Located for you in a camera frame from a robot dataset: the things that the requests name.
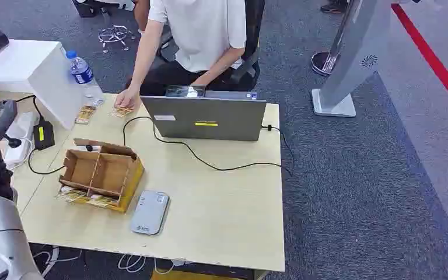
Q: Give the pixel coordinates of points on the wooden card box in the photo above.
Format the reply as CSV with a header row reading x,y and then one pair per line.
x,y
102,174

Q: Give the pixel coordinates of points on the black office chair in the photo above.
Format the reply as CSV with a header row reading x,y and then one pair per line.
x,y
253,46

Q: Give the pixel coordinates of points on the white cabinet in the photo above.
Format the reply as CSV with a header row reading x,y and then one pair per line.
x,y
34,73

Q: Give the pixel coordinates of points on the grey laptop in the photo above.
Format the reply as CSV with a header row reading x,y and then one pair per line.
x,y
208,119

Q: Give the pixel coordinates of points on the clear water bottle blue cap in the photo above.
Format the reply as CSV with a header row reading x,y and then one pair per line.
x,y
85,77

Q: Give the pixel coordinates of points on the person's right hand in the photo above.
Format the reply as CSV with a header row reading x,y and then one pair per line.
x,y
126,99

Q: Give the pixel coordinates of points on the yellow printed card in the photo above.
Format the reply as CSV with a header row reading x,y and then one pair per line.
x,y
122,112
85,114

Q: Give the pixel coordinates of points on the black power adapter yellow label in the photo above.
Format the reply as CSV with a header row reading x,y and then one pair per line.
x,y
44,135

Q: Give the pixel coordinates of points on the yellow box under desk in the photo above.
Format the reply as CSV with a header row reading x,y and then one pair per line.
x,y
193,276

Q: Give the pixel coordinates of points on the grey kiosk stand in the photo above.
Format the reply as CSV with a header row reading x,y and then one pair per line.
x,y
351,54

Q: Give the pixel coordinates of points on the red floor tape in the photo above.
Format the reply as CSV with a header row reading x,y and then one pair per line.
x,y
432,62

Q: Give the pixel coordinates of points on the white power strip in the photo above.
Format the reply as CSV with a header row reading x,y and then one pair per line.
x,y
21,133

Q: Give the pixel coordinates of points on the cards in wooden box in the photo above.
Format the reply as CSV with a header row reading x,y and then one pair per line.
x,y
81,196

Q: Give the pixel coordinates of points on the silver chair star base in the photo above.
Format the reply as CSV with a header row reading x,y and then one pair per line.
x,y
114,35

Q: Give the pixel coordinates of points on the grey card reader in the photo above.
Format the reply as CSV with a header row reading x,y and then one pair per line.
x,y
149,212

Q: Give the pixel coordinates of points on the person's black shoe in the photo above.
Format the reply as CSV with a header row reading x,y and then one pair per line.
x,y
334,6

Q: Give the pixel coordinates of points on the round chrome stanchion base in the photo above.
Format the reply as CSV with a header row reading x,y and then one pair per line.
x,y
320,63

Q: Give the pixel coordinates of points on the person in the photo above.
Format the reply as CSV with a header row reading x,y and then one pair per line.
x,y
201,34

